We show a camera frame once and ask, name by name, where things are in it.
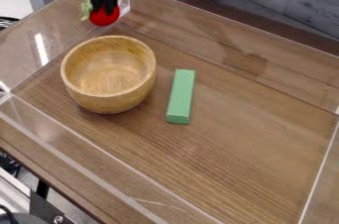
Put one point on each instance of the black clamp with cable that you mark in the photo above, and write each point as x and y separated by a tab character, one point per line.
31	210

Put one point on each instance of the clear acrylic corner bracket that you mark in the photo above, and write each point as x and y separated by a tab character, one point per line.
123	8

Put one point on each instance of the red knitted fruit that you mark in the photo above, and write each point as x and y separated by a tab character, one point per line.
101	16

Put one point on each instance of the wooden bowl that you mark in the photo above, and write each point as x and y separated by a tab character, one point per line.
108	73

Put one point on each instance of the green rectangular block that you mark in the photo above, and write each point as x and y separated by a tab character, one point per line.
180	97

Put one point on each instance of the clear acrylic enclosure wall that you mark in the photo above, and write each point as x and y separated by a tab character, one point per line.
253	161

